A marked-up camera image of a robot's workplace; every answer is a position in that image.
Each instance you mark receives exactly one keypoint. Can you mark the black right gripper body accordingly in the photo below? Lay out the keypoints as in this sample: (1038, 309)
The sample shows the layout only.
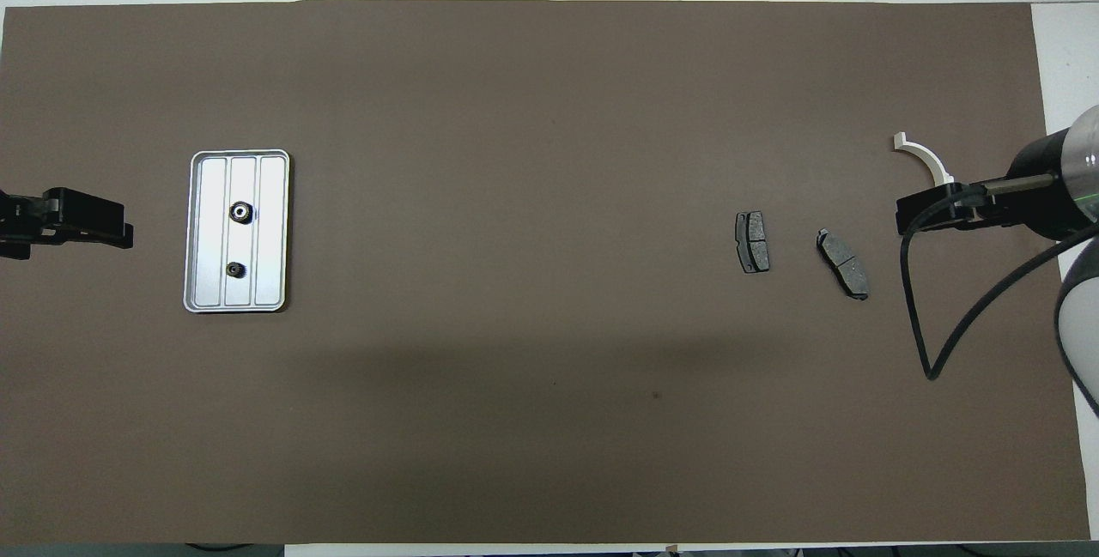
(1000, 207)

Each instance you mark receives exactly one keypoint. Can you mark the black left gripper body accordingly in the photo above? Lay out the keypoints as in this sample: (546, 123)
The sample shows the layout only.
(24, 215)

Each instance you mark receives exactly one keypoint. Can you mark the large black silver-centred bearing gear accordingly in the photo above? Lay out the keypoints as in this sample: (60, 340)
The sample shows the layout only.
(241, 212)

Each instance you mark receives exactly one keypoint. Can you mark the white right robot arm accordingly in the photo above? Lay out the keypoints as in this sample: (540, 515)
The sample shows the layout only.
(1073, 171)

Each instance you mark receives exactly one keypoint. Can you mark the silver metal tray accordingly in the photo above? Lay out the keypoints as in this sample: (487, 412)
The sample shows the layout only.
(210, 231)

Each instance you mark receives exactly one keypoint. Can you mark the elongated dark grey brake pad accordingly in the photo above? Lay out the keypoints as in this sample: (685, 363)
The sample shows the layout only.
(846, 265)

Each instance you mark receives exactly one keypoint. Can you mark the rectangular dark grey brake pad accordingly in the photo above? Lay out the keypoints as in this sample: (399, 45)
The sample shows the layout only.
(755, 239)

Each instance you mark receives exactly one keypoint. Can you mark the brown table mat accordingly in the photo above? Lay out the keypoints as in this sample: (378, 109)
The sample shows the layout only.
(515, 196)

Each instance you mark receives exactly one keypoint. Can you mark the white semicircular bracket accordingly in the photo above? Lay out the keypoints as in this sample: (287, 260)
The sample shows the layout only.
(919, 150)

